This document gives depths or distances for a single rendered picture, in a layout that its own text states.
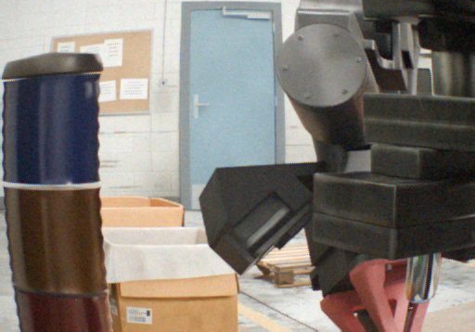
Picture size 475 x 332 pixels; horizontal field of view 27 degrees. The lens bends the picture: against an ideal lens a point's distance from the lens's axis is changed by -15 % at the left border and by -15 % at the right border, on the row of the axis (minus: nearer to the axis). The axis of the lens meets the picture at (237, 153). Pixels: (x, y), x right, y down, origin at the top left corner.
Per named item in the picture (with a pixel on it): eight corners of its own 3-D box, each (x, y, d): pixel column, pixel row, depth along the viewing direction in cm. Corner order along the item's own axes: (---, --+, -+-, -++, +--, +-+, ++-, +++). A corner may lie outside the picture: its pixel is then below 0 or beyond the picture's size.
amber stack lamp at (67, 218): (96, 275, 37) (89, 180, 36) (120, 294, 33) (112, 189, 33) (6, 271, 35) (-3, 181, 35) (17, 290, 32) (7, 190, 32)
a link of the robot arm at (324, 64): (395, 109, 63) (389, -47, 67) (253, 107, 65) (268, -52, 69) (413, 176, 73) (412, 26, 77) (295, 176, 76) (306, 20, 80)
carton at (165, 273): (263, 360, 411) (265, 244, 408) (113, 363, 393) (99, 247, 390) (218, 331, 474) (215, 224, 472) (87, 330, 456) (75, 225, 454)
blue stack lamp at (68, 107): (88, 175, 36) (89, 75, 36) (112, 184, 33) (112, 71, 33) (-3, 176, 35) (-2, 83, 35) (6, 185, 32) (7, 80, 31)
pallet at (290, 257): (381, 252, 810) (382, 235, 809) (434, 266, 714) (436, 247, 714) (229, 267, 773) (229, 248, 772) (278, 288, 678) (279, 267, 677)
